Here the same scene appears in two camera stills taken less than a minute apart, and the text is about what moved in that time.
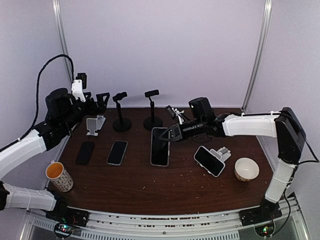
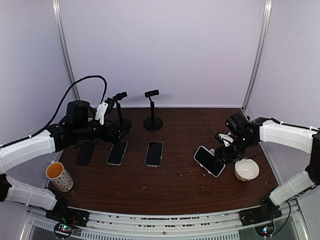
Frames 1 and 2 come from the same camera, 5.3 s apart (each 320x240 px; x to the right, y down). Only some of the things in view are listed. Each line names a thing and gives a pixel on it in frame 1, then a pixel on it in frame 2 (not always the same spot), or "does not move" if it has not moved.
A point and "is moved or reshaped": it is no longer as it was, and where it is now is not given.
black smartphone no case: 85,153 does not move
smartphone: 212,163 does not move
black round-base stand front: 121,124 does not move
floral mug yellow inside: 59,177 does not move
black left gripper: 101,105 to 114,138
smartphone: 159,148 is moved or reshaped
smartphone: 117,153 does not move
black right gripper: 176,132 to 227,157
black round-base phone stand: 152,121 does not move
